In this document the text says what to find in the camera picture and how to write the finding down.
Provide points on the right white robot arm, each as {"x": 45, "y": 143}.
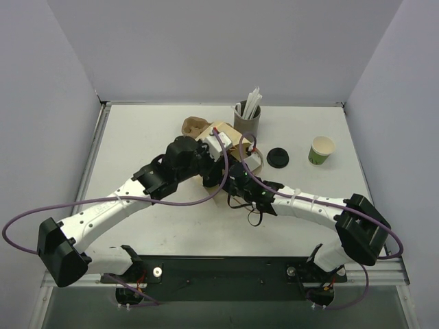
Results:
{"x": 358, "y": 224}

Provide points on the brown cardboard cup carrier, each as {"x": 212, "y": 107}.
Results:
{"x": 194, "y": 126}

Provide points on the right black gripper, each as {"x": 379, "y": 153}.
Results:
{"x": 236, "y": 170}

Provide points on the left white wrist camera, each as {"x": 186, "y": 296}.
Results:
{"x": 217, "y": 142}

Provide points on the aluminium frame rail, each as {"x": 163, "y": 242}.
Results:
{"x": 384, "y": 273}

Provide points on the grey straw holder cup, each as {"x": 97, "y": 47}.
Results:
{"x": 246, "y": 125}

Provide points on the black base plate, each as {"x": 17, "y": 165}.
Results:
{"x": 227, "y": 278}

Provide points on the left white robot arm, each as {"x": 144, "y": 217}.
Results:
{"x": 65, "y": 246}

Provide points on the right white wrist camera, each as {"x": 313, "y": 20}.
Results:
{"x": 254, "y": 162}

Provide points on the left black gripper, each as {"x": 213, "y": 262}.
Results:
{"x": 211, "y": 170}

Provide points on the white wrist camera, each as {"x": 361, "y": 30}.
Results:
{"x": 254, "y": 162}
{"x": 217, "y": 142}

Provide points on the white wrapped straw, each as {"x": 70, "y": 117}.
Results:
{"x": 252, "y": 102}

